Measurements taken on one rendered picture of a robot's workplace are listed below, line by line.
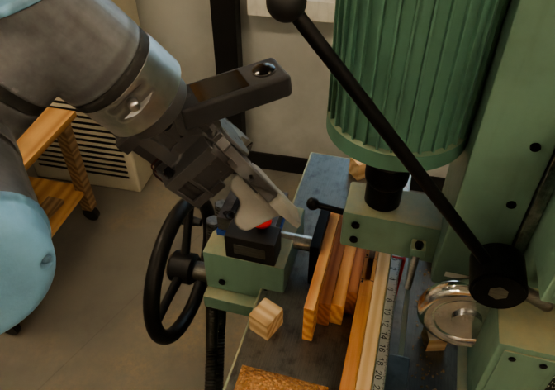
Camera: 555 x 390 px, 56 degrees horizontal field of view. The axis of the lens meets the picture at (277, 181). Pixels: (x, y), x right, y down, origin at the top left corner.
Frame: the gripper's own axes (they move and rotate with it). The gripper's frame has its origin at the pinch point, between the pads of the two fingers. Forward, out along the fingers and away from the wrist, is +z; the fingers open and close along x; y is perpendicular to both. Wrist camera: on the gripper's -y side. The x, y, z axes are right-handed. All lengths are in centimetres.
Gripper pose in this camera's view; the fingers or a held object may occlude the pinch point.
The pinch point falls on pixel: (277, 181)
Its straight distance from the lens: 62.7
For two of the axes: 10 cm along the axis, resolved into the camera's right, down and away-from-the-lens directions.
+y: -7.4, 6.5, 1.3
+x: 4.1, 6.1, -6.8
